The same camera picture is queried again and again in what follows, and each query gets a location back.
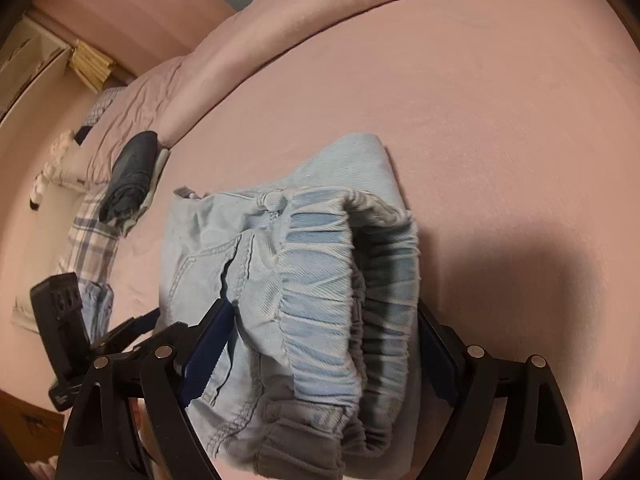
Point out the stack of books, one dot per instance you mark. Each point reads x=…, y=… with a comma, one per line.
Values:
x=90, y=67

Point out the cream folded garment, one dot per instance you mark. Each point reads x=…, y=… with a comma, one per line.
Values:
x=159, y=165

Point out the brown cardboard box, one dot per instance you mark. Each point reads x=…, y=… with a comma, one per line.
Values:
x=30, y=425

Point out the checkered pillow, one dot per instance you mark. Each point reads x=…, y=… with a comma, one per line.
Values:
x=102, y=102

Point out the pink curtain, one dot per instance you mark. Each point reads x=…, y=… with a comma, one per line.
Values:
x=135, y=5

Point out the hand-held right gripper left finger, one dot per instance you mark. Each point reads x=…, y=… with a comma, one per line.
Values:
x=212, y=350

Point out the dark blue folded garment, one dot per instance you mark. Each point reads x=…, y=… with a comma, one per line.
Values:
x=130, y=175

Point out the pink bed sheet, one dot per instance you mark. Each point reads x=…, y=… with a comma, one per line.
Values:
x=500, y=135

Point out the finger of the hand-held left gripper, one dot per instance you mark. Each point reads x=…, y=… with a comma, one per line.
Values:
x=130, y=332

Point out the white plush toy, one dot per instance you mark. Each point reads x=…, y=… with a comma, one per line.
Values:
x=60, y=142

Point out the white cabinet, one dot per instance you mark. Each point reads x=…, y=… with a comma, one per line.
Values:
x=30, y=70

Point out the plaid cloth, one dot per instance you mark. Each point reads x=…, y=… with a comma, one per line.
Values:
x=90, y=240

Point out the light blue denim pants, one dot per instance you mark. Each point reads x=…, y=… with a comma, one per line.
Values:
x=310, y=280

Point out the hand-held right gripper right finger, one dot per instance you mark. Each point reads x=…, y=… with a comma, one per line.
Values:
x=440, y=360

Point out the pink comforter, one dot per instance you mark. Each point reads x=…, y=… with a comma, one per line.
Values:
x=300, y=10

